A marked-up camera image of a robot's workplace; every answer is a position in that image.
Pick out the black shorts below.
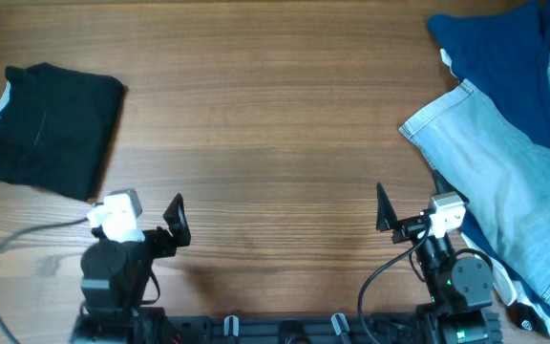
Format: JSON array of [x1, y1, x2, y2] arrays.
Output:
[[0, 63, 125, 201]]

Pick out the dark blue shirt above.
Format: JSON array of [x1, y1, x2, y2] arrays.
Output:
[[428, 1, 550, 148]]

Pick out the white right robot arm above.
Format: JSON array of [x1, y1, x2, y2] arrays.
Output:
[[372, 184, 502, 344]]

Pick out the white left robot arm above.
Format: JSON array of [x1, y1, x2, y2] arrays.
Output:
[[70, 189, 191, 344]]

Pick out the white garment under jeans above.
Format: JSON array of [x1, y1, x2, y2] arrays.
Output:
[[460, 233, 519, 307]]

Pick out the light blue denim jeans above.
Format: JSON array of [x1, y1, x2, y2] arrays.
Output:
[[400, 59, 550, 308]]

